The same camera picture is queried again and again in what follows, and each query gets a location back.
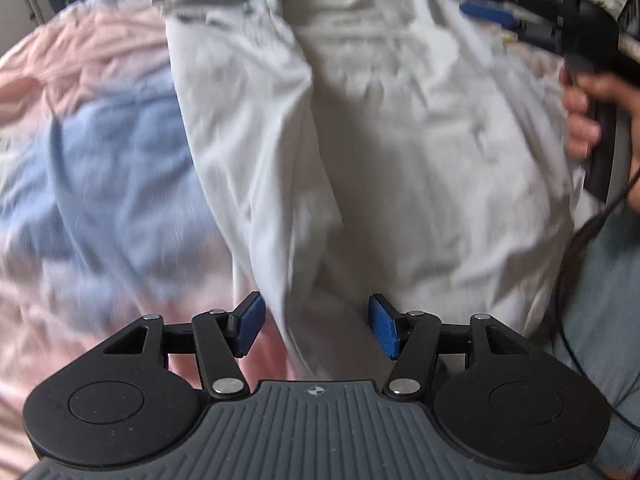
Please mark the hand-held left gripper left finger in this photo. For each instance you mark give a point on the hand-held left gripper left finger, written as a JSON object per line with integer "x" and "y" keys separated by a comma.
{"x": 247, "y": 325}

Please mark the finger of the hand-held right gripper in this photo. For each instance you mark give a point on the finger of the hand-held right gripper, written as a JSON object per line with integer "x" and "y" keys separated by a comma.
{"x": 490, "y": 14}

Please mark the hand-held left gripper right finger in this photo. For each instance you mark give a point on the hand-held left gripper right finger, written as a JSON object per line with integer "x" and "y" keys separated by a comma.
{"x": 385, "y": 325}

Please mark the white t-shirt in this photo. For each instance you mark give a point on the white t-shirt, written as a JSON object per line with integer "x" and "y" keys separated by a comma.
{"x": 400, "y": 160}

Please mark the person's right hand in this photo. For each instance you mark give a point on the person's right hand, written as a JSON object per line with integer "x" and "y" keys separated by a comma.
{"x": 580, "y": 115}

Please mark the pastel bed blanket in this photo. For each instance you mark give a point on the pastel bed blanket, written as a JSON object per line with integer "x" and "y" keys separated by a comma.
{"x": 100, "y": 160}

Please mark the person's grey-blue trousers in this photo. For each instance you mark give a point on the person's grey-blue trousers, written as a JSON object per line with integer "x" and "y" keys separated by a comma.
{"x": 610, "y": 285}

